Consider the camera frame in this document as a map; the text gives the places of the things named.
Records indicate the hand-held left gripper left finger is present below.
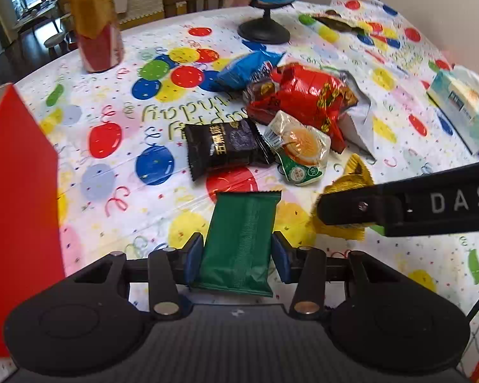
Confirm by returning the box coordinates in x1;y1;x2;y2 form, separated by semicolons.
75;233;205;320

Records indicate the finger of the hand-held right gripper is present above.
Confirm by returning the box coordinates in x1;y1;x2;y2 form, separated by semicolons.
317;184;405;227

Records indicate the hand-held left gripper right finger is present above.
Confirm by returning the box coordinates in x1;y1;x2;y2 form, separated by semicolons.
271;231;400;320

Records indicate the gold snack packet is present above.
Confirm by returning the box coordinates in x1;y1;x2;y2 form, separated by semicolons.
307;154;378;241

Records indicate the green snack packet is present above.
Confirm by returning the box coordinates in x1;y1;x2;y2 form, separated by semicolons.
192;191;282;298

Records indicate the silver white snack packet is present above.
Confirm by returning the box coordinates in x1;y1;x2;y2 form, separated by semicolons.
338;70;378;164

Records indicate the clear yolk pastry packet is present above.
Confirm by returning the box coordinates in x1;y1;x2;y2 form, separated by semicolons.
263;110;332;186

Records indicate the large red snack bag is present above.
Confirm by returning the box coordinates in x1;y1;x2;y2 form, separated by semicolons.
247;63;360;153

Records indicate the red cardboard box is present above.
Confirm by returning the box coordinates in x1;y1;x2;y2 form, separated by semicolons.
0;83;67;358

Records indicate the tissue pack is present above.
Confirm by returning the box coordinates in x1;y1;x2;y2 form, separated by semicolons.
426;65;479;156

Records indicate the balloon print tablecloth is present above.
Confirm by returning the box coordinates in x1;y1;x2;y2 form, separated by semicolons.
0;0;479;383

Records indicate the black snack packet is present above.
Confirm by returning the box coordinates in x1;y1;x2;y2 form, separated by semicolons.
184;117;276;183

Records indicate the blue snack packet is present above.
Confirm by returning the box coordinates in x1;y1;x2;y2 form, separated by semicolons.
216;50;285;92

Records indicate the dark crumpled wrapper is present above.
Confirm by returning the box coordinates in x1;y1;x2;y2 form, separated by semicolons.
311;10;368;35

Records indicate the tea bottle with yellow label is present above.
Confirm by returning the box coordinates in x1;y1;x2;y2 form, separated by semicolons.
66;0;125;74

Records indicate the small round stool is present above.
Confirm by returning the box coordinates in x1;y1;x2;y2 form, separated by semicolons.
44;32;71;55

